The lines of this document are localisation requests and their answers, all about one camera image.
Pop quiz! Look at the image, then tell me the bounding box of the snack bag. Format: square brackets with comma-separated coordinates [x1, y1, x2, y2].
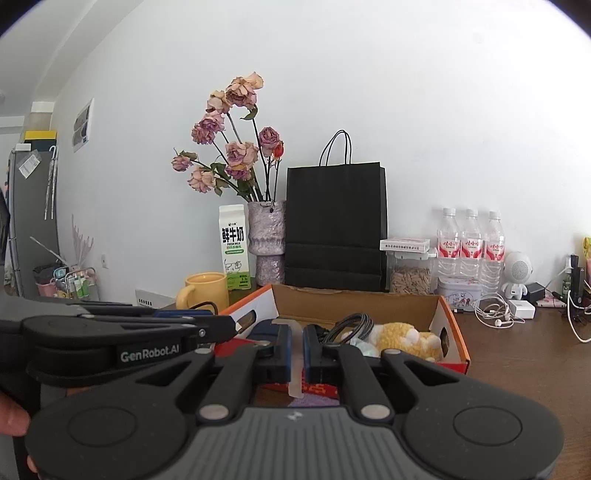
[582, 236, 591, 286]

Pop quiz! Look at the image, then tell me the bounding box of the decorated tin box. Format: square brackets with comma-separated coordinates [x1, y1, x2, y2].
[437, 276, 482, 311]

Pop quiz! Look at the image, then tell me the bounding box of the water bottle left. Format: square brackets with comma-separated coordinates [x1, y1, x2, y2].
[437, 207, 461, 276]

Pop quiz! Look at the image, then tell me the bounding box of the black paper bag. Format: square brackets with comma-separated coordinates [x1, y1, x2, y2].
[284, 130, 388, 292]

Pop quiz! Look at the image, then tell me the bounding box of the water bottle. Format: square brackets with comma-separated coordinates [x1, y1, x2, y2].
[460, 209, 484, 279]
[480, 211, 506, 296]
[437, 207, 461, 276]

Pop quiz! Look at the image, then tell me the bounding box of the yellow white plush toy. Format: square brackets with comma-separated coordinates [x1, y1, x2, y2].
[367, 322, 444, 362]

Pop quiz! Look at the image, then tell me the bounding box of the yellow ceramic mug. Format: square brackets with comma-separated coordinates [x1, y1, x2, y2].
[175, 272, 229, 312]

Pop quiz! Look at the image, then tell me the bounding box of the water bottle middle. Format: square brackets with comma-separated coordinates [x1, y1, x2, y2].
[460, 209, 484, 279]

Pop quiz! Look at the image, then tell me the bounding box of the white tissue wad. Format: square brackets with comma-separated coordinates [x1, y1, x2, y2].
[349, 338, 380, 358]

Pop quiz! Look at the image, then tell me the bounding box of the white flat box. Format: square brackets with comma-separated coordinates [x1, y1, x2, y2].
[380, 237, 431, 254]

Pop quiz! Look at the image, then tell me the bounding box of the grey refrigerator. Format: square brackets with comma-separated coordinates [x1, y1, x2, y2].
[7, 130, 60, 298]

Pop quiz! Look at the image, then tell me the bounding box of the clear jar of seeds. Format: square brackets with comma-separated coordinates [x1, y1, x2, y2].
[387, 249, 436, 295]

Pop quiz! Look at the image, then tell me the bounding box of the water bottle right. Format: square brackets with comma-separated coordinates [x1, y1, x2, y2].
[480, 211, 506, 296]

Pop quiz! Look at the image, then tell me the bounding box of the red cardboard box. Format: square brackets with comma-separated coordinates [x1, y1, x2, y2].
[214, 285, 470, 399]

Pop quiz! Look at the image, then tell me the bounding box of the milk carton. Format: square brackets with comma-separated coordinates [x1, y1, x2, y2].
[218, 204, 252, 290]

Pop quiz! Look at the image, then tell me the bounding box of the white charger with cable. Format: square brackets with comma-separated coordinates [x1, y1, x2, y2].
[508, 299, 536, 320]

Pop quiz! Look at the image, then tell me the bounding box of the white robot speaker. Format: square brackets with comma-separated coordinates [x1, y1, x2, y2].
[501, 251, 533, 300]

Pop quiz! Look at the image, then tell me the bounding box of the dried pink rose bouquet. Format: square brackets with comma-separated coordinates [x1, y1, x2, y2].
[170, 72, 284, 203]

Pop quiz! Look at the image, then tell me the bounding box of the person's hand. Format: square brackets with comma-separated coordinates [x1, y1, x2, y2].
[0, 393, 40, 474]

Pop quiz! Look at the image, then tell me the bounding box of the purple ceramic vase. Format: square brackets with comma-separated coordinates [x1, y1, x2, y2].
[249, 201, 286, 286]

